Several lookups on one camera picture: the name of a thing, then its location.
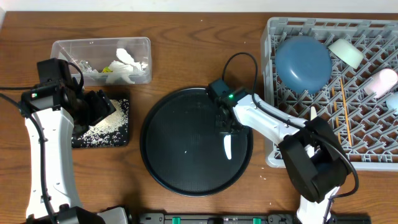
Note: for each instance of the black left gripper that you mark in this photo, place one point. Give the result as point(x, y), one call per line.
point(102, 103)

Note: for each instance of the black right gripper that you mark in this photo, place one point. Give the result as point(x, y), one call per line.
point(222, 129)

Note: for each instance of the silver yellow snack wrapper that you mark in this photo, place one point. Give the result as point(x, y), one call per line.
point(86, 68)

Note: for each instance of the light blue plastic knife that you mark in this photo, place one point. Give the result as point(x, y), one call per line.
point(227, 146)

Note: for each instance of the white napkin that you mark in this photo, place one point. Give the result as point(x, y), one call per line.
point(123, 67)

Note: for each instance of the dark blue bowl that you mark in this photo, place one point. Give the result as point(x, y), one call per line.
point(303, 63)

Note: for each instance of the white plastic knife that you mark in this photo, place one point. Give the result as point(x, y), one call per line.
point(313, 113)

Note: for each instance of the wooden chopstick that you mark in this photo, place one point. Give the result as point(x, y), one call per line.
point(335, 109)
point(346, 112)

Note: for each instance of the pink cup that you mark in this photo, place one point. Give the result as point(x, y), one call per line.
point(381, 82)

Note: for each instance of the light blue cup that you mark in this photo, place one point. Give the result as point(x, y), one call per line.
point(392, 103)

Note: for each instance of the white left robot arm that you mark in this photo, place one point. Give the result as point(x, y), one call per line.
point(55, 111)

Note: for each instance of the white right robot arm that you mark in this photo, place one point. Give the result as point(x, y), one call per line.
point(316, 163)

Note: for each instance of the clear plastic waste bin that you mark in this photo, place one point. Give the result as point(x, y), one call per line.
point(99, 53)

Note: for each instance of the grey dishwasher rack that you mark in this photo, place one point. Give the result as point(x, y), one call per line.
point(373, 127)

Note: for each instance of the round black serving tray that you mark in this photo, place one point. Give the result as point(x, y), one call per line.
point(183, 151)

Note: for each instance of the black rectangular tray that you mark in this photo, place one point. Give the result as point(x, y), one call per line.
point(109, 133)

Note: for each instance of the spilled rice pile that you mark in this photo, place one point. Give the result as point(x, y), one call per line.
point(105, 124)

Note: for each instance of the black rail at table edge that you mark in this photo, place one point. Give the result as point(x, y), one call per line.
point(160, 218)

